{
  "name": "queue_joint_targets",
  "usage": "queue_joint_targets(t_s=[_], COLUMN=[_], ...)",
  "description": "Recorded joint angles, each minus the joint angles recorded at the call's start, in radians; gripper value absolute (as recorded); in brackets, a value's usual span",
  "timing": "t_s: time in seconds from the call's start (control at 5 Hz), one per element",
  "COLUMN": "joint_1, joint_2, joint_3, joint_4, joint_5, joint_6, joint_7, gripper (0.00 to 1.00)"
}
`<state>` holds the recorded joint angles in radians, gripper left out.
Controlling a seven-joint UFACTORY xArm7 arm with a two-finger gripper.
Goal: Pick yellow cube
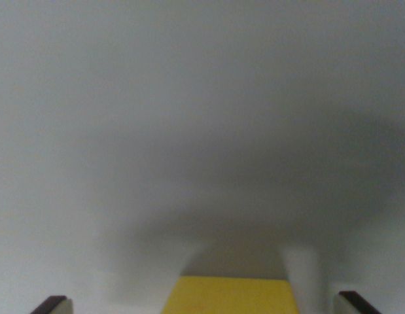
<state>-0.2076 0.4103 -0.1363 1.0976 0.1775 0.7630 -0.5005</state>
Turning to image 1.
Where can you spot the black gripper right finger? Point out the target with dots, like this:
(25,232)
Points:
(351,305)

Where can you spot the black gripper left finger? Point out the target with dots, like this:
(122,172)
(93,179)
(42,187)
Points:
(55,307)

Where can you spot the yellow cube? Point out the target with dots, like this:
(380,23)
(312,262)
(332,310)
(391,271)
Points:
(230,296)

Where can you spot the grey plastic bin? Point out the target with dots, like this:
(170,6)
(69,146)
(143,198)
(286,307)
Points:
(189,114)

